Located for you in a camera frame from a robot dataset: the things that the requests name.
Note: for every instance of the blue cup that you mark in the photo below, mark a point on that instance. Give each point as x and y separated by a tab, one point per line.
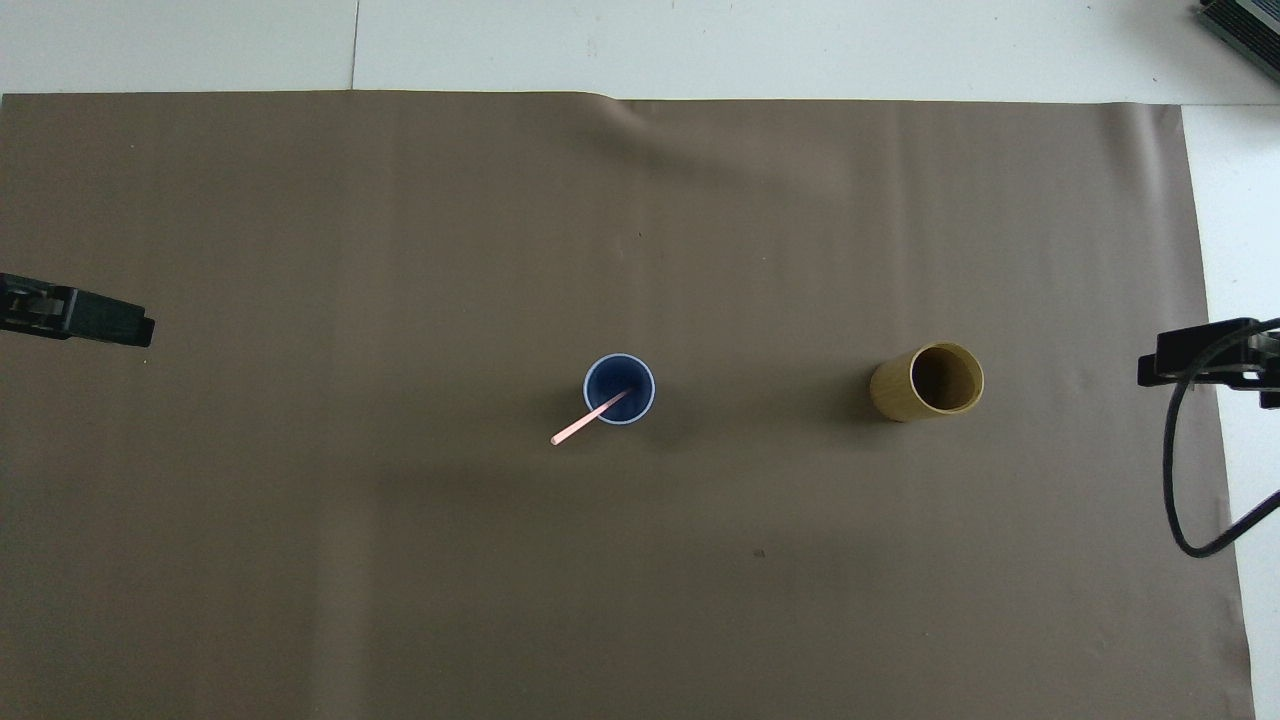
643	377

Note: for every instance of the yellow bamboo cup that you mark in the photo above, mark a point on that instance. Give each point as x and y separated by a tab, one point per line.
890	395

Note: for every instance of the pink straw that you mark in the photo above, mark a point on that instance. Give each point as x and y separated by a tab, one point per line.
580	427

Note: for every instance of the black stand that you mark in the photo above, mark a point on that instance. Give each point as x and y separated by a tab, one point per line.
1245	22

